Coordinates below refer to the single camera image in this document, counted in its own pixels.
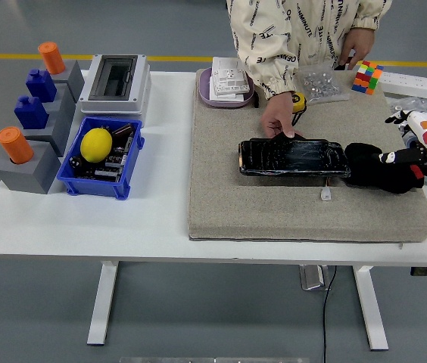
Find white table leg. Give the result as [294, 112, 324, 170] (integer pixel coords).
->
[351, 265, 390, 351]
[86, 260, 119, 346]

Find clear bag of screws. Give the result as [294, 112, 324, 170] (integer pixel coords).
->
[292, 62, 351, 105]

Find black power cable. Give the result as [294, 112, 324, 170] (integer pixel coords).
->
[322, 265, 338, 363]

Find blue plastic block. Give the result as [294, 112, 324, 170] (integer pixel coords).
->
[25, 68, 58, 103]
[13, 95, 50, 130]

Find small white wire connector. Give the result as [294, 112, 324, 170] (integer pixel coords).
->
[319, 177, 332, 201]

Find orange plastic cylinder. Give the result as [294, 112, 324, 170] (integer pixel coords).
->
[38, 41, 67, 76]
[0, 126, 35, 166]

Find grey-brown mat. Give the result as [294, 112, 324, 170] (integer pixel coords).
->
[187, 67, 427, 243]

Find black rag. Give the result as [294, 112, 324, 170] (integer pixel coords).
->
[344, 142, 425, 194]

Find purple tray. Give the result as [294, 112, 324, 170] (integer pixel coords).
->
[198, 67, 255, 110]

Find grey electrical enclosure box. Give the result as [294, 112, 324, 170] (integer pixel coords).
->
[76, 54, 153, 116]

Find yellow tape measure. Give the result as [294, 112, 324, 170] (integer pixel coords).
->
[291, 92, 308, 128]

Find dark circuit board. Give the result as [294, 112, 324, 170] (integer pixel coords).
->
[68, 120, 139, 182]

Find colourful puzzle cube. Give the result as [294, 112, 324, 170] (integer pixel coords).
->
[351, 60, 385, 95]

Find clear bag of washers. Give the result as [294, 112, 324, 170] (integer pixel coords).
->
[387, 96, 427, 126]

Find blue plastic bin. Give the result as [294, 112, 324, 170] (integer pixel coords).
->
[56, 116, 146, 201]

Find white power strip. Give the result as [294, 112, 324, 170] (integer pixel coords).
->
[379, 70, 427, 103]

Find person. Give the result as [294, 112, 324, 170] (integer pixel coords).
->
[226, 0, 393, 139]

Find yellow lemon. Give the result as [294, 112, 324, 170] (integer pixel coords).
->
[79, 127, 114, 163]

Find person's left hand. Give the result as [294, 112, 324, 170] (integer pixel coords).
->
[337, 26, 378, 71]

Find silver metal control box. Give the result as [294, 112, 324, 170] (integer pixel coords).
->
[298, 265, 332, 291]

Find person's right hand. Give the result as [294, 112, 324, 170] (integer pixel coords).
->
[260, 90, 305, 139]

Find white wall socket plate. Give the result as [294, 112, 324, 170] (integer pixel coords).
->
[209, 70, 254, 96]
[216, 92, 248, 102]
[212, 56, 245, 76]

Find grey block holder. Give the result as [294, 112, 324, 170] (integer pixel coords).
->
[48, 59, 86, 104]
[0, 140, 63, 196]
[22, 107, 76, 158]
[42, 83, 77, 126]

